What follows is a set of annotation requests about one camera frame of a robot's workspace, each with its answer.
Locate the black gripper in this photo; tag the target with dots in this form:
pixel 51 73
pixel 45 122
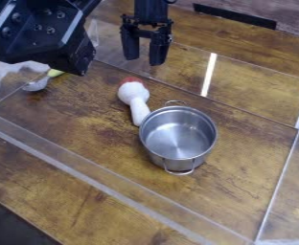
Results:
pixel 150 23

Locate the green handled metal spoon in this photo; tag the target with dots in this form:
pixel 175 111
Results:
pixel 39 85

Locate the white red toy mushroom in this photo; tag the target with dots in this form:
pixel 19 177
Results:
pixel 134 94

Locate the black strip on table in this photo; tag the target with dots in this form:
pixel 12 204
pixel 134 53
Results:
pixel 237 16

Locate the small steel pot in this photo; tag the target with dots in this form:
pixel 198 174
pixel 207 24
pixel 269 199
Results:
pixel 178 135

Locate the clear acrylic enclosure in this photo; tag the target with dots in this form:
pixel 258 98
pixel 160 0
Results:
pixel 76 174

